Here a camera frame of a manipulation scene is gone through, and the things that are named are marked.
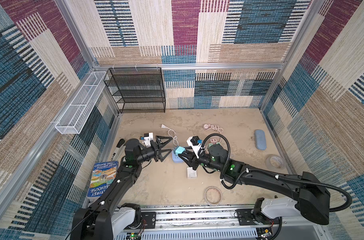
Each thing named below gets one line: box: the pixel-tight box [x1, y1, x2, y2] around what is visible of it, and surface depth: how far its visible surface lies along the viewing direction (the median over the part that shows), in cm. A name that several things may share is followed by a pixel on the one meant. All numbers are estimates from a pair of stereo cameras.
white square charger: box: [187, 167, 197, 179], surface depth 87 cm
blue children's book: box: [87, 161, 119, 197], surface depth 89 cm
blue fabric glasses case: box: [254, 129, 267, 151], surface depth 102 cm
